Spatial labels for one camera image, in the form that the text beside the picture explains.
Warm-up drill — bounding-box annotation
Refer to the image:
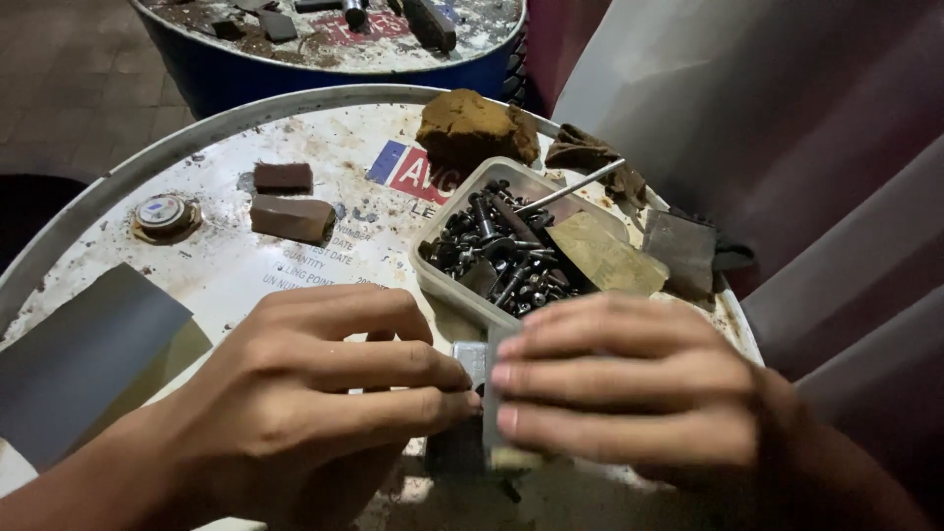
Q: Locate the person's left hand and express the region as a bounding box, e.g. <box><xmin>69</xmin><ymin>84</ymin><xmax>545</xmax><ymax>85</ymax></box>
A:
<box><xmin>158</xmin><ymin>286</ymin><xmax>482</xmax><ymax>531</ymax></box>

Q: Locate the person's right hand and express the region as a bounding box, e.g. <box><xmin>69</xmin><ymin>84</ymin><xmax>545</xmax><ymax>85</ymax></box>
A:
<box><xmin>490</xmin><ymin>292</ymin><xmax>794</xmax><ymax>494</ymax></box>

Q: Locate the grey metal block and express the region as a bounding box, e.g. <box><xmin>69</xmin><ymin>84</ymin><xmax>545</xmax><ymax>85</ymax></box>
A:
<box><xmin>424</xmin><ymin>339</ymin><xmax>491</xmax><ymax>479</ymax></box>

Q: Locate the tan sandpaper sheet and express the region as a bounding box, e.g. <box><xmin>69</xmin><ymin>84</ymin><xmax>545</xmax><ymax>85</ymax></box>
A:
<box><xmin>96</xmin><ymin>317</ymin><xmax>213</xmax><ymax>443</ymax></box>

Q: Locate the white steel drum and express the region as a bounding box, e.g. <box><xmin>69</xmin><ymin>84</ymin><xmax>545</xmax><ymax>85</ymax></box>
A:
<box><xmin>0</xmin><ymin>83</ymin><xmax>764</xmax><ymax>531</ymax></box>

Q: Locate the grey sandpaper piece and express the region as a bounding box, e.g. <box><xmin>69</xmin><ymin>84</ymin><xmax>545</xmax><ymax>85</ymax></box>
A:
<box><xmin>642</xmin><ymin>208</ymin><xmax>718</xmax><ymax>302</ymax></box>

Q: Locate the tan sandpaper piece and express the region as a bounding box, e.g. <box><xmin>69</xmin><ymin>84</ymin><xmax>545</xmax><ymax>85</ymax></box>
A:
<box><xmin>546</xmin><ymin>211</ymin><xmax>671</xmax><ymax>297</ymax></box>

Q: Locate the large brown block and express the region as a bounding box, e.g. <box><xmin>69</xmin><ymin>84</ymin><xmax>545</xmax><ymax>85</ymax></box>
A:
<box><xmin>249</xmin><ymin>194</ymin><xmax>337</xmax><ymax>246</ymax></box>

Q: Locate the clear plastic container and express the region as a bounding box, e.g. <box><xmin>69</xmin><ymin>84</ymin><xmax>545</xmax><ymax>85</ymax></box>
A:
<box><xmin>409</xmin><ymin>156</ymin><xmax>635</xmax><ymax>330</ymax></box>

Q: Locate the small brown block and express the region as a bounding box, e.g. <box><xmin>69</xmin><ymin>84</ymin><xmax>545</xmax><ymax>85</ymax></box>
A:
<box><xmin>253</xmin><ymin>162</ymin><xmax>314</xmax><ymax>196</ymax></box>

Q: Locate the round drum bung cap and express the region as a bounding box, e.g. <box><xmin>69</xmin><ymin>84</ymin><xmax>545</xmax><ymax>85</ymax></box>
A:
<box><xmin>131</xmin><ymin>193</ymin><xmax>203</xmax><ymax>246</ymax></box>

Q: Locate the pile of screws and bolts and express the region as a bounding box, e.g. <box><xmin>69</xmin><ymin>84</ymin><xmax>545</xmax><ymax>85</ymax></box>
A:
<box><xmin>419</xmin><ymin>179</ymin><xmax>591</xmax><ymax>318</ymax></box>

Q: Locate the large grey sandpaper sheet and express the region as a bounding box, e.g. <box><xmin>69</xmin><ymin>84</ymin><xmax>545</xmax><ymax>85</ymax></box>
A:
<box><xmin>0</xmin><ymin>263</ymin><xmax>194</xmax><ymax>473</ymax></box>

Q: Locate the thin metal rod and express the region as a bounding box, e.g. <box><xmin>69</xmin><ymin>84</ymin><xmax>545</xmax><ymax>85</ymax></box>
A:
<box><xmin>514</xmin><ymin>158</ymin><xmax>626</xmax><ymax>216</ymax></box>

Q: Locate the brown rag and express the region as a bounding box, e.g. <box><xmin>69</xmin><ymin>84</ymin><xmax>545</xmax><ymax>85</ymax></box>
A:
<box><xmin>544</xmin><ymin>123</ymin><xmax>649</xmax><ymax>209</ymax></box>

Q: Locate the grey fabric curtain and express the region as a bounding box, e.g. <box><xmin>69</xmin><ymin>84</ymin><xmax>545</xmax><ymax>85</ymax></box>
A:
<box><xmin>549</xmin><ymin>0</ymin><xmax>944</xmax><ymax>517</ymax></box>

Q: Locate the brown sponge lump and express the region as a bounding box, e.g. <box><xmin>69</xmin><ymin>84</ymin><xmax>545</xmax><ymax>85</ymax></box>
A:
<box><xmin>415</xmin><ymin>88</ymin><xmax>541</xmax><ymax>172</ymax></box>

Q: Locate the blue drum with tools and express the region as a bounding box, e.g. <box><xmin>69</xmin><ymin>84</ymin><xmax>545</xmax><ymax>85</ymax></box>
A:
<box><xmin>127</xmin><ymin>0</ymin><xmax>531</xmax><ymax>120</ymax></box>

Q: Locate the maroon fabric curtain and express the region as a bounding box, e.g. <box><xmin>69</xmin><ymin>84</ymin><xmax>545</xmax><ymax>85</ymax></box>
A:
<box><xmin>525</xmin><ymin>0</ymin><xmax>613</xmax><ymax>119</ymax></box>

